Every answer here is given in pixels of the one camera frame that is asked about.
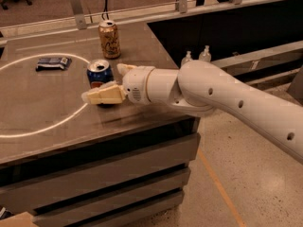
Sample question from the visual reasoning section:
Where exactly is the grey table with drawers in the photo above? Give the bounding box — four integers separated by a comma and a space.
0, 29, 200, 227

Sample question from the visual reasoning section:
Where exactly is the clear sanitizer bottle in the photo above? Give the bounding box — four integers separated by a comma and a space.
199, 45, 211, 61
181, 51, 193, 66

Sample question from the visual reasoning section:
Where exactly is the black hanging cable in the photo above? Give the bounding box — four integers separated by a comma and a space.
100, 0, 110, 21

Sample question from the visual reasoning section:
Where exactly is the gold soda can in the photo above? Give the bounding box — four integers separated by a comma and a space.
98, 20, 121, 59

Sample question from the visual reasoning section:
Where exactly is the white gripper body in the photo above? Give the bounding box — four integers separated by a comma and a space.
122, 66, 154, 104

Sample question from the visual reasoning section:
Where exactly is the right clear sanitizer bottle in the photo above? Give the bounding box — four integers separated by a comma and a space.
199, 45, 211, 61

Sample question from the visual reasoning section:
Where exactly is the blue pepsi can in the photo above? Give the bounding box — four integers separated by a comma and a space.
86, 59, 114, 88

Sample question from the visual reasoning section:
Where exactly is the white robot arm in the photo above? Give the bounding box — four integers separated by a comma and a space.
82, 61, 303, 161

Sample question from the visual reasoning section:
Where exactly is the left metal railing bracket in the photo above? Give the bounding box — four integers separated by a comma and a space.
69, 0, 87, 30

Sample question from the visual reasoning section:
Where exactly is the left clear sanitizer bottle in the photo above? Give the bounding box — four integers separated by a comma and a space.
181, 51, 193, 66

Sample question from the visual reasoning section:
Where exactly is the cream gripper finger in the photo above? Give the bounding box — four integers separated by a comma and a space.
81, 80, 126, 105
116, 63, 136, 77

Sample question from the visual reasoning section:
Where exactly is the grey metal shelf ledge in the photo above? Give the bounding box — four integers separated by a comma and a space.
213, 41, 303, 78

